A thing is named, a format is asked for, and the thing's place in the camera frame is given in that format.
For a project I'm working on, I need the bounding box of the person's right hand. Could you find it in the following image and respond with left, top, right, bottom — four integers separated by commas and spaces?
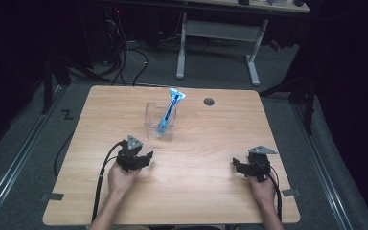
244, 173, 278, 209

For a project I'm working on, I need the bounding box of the grey tape strip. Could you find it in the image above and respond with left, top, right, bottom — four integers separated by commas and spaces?
281, 188, 301, 197
40, 192, 65, 202

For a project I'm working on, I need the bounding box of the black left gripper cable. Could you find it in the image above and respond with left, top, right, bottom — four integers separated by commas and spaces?
90, 139, 127, 223

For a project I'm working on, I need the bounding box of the clear plastic container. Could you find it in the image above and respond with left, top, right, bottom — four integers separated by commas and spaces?
143, 102, 177, 143

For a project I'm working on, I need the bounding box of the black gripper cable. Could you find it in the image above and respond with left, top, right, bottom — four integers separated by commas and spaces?
267, 165, 284, 223
90, 139, 127, 223

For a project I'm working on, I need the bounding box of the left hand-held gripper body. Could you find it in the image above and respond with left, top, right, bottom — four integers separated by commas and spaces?
116, 134, 146, 173

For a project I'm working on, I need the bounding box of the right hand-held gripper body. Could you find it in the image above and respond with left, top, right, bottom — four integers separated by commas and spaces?
246, 145, 279, 183

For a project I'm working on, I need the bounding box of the blue and white toothpaste tube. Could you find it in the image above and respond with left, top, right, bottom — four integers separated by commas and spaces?
156, 87, 187, 139

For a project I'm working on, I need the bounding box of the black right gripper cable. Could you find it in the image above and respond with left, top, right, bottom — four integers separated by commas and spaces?
267, 165, 284, 223

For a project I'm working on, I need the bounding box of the black floor cable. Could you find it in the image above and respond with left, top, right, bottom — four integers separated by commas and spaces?
131, 48, 150, 87

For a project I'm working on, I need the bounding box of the bundle of black floor cables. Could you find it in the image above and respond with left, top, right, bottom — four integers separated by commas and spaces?
103, 18, 128, 86

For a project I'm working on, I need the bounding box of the red object under desk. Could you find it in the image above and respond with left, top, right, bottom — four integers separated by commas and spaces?
269, 39, 283, 52

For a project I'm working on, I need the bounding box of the person's left hand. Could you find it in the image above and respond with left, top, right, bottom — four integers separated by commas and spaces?
107, 160, 142, 196

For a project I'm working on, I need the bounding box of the desk with white legs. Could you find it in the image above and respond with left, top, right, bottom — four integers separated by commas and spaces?
175, 0, 311, 87

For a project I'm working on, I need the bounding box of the metal floor rail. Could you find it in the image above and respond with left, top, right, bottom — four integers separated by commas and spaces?
0, 85, 65, 222
290, 101, 355, 230

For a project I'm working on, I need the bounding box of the black cable beside table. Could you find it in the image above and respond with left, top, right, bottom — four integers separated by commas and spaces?
53, 129, 75, 178

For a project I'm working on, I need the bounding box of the black metal stand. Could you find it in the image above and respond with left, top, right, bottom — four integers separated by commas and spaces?
259, 71, 318, 136
39, 56, 111, 115

